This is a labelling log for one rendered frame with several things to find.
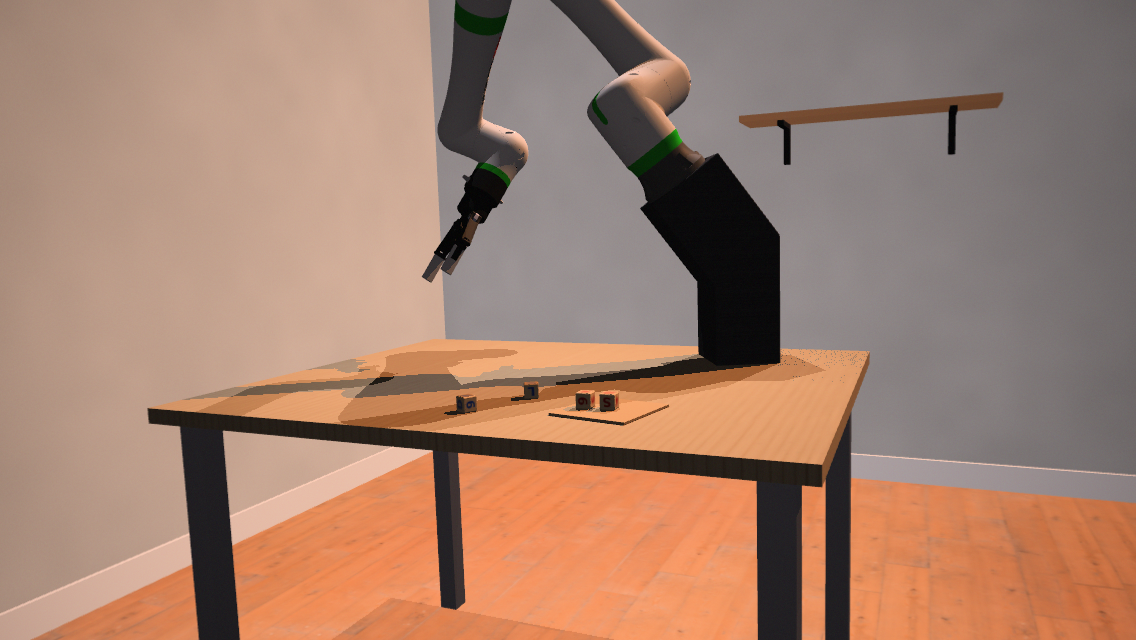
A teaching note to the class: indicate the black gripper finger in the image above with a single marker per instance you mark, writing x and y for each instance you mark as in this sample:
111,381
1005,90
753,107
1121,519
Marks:
438,259
463,241

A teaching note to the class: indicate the tan square mat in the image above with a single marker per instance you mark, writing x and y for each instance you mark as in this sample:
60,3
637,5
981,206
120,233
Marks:
627,412

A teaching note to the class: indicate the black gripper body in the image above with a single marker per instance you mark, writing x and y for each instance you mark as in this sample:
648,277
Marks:
477,202

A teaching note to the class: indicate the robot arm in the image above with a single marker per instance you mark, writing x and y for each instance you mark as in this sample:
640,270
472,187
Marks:
630,112

